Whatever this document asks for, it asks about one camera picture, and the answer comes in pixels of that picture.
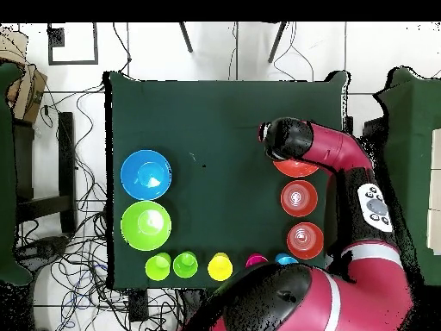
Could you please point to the blue cup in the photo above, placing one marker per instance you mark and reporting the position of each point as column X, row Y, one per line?
column 285, row 258

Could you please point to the small orange bowl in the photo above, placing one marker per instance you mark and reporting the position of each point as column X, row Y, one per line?
column 299, row 198
column 305, row 240

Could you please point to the black tripod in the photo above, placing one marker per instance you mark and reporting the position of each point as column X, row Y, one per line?
column 186, row 38

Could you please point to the large orange bowl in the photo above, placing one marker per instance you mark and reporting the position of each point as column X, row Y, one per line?
column 296, row 169

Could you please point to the yellow cup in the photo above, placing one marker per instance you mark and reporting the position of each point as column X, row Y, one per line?
column 220, row 268

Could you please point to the black square floor frame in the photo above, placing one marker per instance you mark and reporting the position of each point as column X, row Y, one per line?
column 55, row 38

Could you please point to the pink cup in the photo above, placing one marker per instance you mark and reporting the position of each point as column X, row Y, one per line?
column 255, row 260

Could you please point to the blue bowl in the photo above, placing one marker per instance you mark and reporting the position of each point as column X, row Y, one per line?
column 146, row 174

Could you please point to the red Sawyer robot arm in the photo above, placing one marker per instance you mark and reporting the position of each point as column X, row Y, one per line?
column 344, row 151

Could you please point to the cardboard box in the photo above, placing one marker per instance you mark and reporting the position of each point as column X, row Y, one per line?
column 26, row 93

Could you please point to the black bench frame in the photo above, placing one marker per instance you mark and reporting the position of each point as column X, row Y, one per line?
column 67, row 165

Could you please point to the lime green cup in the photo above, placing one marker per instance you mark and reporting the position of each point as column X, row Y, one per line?
column 157, row 268

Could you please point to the dark green side tablecloth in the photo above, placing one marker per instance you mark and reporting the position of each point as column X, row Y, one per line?
column 410, row 155
column 7, row 172

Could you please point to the grey stand base with knob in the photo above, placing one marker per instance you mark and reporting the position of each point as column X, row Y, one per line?
column 41, row 251

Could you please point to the lime green bowl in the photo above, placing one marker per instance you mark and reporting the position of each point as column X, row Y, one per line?
column 146, row 226

